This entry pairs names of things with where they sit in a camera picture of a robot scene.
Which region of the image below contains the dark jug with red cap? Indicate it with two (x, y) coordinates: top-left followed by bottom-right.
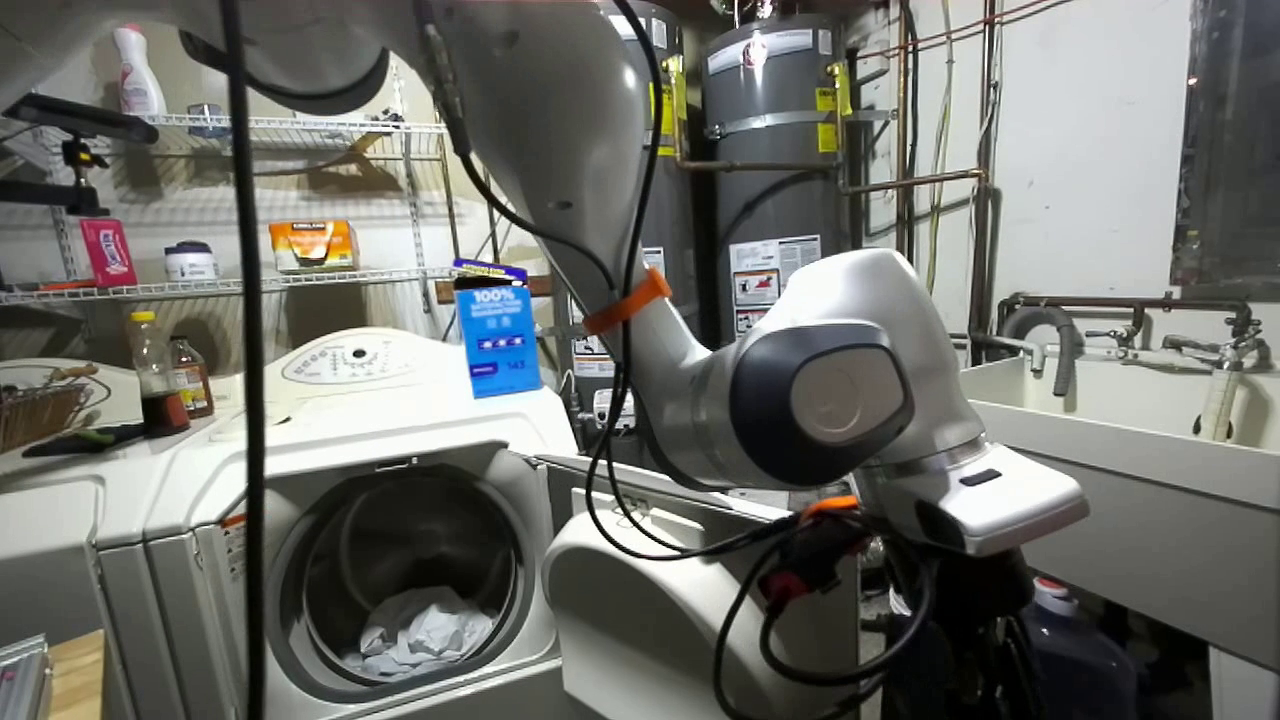
(1019, 573), (1146, 720)

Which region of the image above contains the dark window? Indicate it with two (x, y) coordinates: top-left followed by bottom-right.
(1168, 0), (1280, 304)

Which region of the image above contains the white front-load washer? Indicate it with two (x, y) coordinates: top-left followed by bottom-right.
(140, 322), (593, 720)

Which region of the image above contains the white laundry machine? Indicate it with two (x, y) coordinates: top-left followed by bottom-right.
(0, 428), (175, 720)

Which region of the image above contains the wicker basket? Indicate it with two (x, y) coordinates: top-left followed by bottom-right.
(0, 360), (120, 455)

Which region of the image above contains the white wire shelf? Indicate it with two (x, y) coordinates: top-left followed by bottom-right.
(0, 108), (452, 338)

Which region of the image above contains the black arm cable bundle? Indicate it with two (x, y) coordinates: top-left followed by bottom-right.
(403, 0), (945, 720)

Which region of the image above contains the orange cable strap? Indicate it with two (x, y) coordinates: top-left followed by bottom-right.
(581, 266), (680, 338)

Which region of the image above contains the black camera clamp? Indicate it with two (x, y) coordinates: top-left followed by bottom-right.
(0, 87), (168, 219)

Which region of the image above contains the orange box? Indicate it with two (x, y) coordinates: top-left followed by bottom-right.
(262, 215), (364, 274)

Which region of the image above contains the black flat tool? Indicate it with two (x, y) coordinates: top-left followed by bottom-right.
(18, 418), (140, 461)

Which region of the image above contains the white washer door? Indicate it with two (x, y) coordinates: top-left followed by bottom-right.
(537, 452), (873, 720)

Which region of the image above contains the long black robot cable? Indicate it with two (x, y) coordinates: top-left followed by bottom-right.
(210, 0), (277, 720)

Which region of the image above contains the pink card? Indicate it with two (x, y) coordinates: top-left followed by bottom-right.
(70, 210), (144, 290)

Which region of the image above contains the clear bottle with brown liquid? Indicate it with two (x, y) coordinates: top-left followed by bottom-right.
(125, 304), (197, 439)

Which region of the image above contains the white jar with dark lid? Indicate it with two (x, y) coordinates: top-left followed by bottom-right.
(159, 234), (219, 288)

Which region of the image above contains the small amber bottle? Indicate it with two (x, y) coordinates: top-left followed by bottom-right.
(168, 336), (219, 418)

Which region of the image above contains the white laundry in drum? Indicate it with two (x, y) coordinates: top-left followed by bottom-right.
(339, 583), (501, 689)

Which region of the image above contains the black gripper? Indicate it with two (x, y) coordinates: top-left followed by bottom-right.
(907, 537), (1042, 720)

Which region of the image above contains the blue detergent box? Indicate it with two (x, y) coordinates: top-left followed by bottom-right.
(446, 256), (546, 402)

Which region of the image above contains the copper pipe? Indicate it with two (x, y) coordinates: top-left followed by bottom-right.
(671, 151), (990, 201)

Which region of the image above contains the white plastic bottle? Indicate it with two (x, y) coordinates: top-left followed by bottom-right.
(107, 19), (170, 124)

